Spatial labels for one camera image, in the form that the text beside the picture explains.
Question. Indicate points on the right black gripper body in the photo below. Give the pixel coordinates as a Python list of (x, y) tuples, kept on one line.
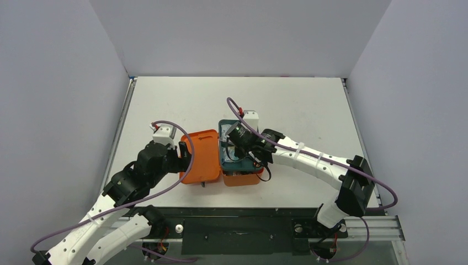
[(229, 137)]

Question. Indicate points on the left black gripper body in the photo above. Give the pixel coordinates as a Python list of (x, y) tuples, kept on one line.
[(173, 163)]

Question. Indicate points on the orange plastic medicine box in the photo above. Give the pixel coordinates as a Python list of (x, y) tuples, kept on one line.
[(207, 166)]

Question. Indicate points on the teal divided tray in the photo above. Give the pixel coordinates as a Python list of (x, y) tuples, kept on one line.
[(232, 158)]

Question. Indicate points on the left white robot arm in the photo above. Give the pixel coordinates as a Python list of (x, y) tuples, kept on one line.
[(88, 242)]

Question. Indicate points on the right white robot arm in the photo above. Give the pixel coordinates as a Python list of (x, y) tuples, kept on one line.
[(350, 177)]

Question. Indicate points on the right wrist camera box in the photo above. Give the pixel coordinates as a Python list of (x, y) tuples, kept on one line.
[(251, 117)]

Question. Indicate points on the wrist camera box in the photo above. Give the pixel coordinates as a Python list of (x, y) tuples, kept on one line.
[(251, 117), (164, 134)]

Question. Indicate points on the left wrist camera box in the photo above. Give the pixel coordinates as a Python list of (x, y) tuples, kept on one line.
[(164, 134)]

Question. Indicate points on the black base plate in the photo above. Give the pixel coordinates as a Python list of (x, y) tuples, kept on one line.
[(249, 231)]

